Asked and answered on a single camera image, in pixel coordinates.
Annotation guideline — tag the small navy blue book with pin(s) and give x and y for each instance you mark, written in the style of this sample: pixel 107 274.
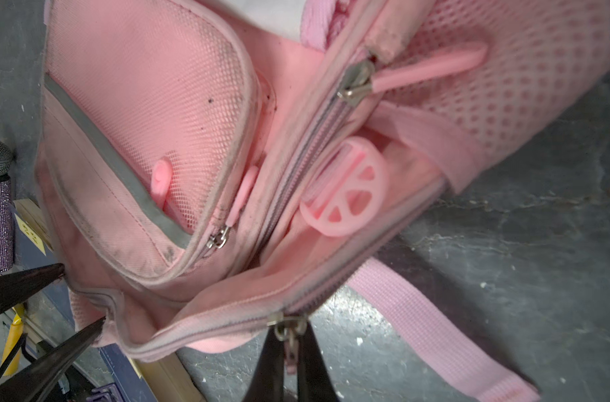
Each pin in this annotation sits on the small navy blue book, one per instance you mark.
pixel 31 222

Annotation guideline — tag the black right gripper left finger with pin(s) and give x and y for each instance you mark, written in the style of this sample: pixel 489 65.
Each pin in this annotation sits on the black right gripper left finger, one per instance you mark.
pixel 267 383

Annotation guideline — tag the large navy blue book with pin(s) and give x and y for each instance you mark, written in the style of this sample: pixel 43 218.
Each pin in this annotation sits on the large navy blue book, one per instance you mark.
pixel 163 380

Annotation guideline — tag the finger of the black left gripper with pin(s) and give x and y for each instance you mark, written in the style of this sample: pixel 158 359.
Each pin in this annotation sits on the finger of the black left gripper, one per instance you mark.
pixel 35 382
pixel 18 287

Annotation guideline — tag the pink school backpack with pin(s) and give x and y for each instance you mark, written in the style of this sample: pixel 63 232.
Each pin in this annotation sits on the pink school backpack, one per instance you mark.
pixel 213 169

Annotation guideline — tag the yellow toy shovel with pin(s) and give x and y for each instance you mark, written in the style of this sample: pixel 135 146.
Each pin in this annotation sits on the yellow toy shovel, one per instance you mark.
pixel 10 352

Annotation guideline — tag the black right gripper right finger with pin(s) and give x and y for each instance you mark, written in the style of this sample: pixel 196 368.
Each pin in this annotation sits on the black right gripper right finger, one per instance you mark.
pixel 313 381

